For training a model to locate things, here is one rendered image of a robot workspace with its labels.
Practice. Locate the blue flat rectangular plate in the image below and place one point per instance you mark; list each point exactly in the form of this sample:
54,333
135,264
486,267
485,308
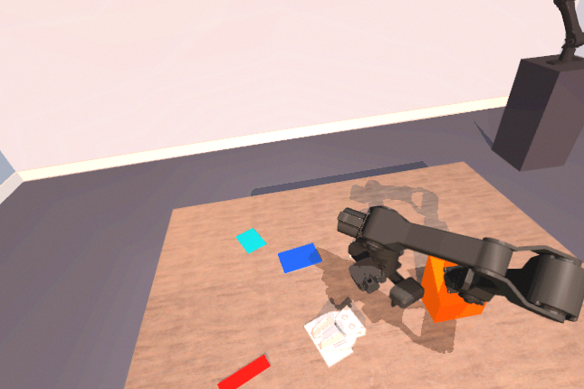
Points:
299,258

